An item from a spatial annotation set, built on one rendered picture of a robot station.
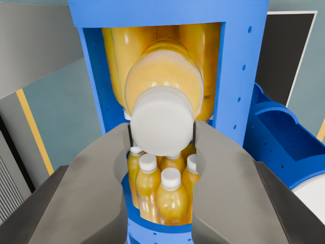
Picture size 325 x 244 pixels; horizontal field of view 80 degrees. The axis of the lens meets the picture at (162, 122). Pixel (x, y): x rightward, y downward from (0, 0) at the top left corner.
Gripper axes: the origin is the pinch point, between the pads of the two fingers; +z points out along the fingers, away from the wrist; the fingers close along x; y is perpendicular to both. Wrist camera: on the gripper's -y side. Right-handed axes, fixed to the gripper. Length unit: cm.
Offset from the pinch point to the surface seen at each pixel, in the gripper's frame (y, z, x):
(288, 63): 26, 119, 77
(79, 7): -7.2, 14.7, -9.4
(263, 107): 34, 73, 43
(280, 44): 14, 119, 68
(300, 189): 40, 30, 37
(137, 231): 31.4, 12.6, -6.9
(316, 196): 43, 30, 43
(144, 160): 21.7, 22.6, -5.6
